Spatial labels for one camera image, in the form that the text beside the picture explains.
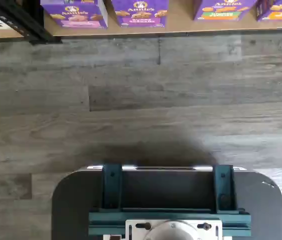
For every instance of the white mounting plate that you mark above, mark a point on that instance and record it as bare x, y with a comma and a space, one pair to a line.
136, 233

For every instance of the purple Annie's box green patch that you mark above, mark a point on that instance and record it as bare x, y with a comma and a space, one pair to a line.
221, 11

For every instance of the teal metal mounting frame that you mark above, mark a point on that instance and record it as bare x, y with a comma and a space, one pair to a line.
111, 185

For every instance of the purple Annie's box pink patch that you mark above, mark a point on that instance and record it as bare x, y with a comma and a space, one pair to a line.
76, 15

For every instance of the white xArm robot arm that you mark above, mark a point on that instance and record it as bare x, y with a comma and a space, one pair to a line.
173, 233

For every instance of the black metal shelf rack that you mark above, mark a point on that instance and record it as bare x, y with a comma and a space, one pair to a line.
181, 28

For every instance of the dark grey mobile base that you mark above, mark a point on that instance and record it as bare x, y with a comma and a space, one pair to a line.
68, 207

